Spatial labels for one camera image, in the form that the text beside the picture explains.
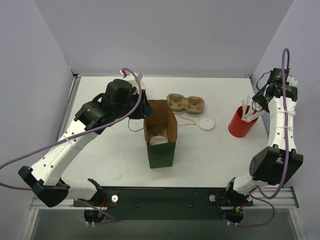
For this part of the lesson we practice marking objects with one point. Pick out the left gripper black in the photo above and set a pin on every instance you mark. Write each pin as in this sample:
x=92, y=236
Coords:
x=141, y=105

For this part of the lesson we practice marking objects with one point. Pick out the white plastic lid stack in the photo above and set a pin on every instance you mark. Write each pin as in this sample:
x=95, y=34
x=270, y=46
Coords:
x=206, y=122

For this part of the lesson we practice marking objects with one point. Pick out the white plastic cup lid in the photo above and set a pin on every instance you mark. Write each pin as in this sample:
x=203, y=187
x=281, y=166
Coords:
x=157, y=140

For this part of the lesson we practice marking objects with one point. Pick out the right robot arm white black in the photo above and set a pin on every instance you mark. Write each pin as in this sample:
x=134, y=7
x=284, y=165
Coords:
x=279, y=160

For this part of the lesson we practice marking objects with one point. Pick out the brown green paper bag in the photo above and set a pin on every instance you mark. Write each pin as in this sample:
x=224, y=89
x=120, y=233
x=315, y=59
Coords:
x=161, y=151

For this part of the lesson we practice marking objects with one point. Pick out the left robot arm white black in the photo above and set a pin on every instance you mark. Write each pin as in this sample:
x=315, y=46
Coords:
x=121, y=99

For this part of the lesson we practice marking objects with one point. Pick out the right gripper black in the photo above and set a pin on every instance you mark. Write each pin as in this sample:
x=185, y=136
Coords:
x=261, y=97

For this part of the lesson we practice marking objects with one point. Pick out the white paper coffee cup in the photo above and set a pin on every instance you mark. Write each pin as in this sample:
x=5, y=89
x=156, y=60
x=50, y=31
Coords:
x=157, y=140

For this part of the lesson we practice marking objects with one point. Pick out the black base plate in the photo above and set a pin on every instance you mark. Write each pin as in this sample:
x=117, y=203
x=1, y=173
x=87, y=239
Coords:
x=167, y=212

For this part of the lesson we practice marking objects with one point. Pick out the white wrapped straws bundle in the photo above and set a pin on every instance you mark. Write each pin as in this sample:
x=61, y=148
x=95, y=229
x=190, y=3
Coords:
x=249, y=109

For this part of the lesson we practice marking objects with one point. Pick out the red straw holder cup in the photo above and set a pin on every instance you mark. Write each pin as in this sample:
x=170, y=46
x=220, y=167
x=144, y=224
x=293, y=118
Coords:
x=238, y=127

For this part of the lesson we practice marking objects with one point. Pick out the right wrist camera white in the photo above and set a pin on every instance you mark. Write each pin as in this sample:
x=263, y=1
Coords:
x=292, y=81

